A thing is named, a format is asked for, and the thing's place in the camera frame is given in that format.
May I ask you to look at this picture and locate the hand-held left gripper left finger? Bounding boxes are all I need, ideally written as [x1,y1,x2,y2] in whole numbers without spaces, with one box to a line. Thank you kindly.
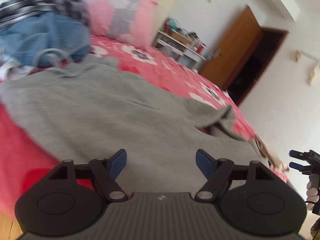
[49,149,128,202]

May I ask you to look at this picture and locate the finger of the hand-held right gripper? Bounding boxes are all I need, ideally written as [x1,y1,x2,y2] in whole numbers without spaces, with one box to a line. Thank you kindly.
[288,162,307,171]
[289,150,310,159]

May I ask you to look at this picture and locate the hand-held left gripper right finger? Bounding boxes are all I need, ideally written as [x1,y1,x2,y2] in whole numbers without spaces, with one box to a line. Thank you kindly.
[195,149,275,202]

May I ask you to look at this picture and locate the grey hoodie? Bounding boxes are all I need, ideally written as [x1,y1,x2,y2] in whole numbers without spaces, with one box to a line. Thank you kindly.
[0,49,272,197]

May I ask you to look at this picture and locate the person's right hand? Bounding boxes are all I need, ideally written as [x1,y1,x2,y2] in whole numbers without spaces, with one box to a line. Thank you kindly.
[306,180,320,212]

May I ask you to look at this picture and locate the red floral blanket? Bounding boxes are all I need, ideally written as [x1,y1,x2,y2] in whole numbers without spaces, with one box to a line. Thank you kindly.
[0,34,293,220]

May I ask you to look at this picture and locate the wooden door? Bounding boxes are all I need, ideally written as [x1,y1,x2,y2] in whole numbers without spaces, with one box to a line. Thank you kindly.
[199,5,263,90]

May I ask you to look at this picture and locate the white desk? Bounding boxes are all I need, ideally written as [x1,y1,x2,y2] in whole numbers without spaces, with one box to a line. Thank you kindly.
[152,30,207,68]

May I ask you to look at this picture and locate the cardboard box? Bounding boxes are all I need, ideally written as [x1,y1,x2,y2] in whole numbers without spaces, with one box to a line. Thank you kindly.
[171,31,193,44]

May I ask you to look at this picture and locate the white cloth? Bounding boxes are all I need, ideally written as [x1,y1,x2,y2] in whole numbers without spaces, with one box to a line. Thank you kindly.
[0,61,34,82]

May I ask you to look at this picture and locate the blue jeans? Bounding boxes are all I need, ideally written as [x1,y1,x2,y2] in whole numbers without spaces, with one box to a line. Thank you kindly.
[0,11,92,67]

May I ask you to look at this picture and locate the pink floral quilt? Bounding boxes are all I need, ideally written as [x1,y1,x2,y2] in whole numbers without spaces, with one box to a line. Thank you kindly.
[67,0,159,48]

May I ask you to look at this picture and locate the cream wardrobe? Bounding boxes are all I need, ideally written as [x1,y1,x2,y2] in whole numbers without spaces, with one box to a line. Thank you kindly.
[140,0,192,48]

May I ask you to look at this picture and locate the plaid shirt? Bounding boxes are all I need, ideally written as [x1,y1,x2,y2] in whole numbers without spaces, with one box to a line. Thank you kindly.
[0,0,90,27]

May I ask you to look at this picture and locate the dark brown door frame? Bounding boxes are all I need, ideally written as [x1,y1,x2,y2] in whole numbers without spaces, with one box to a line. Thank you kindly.
[226,27,290,107]

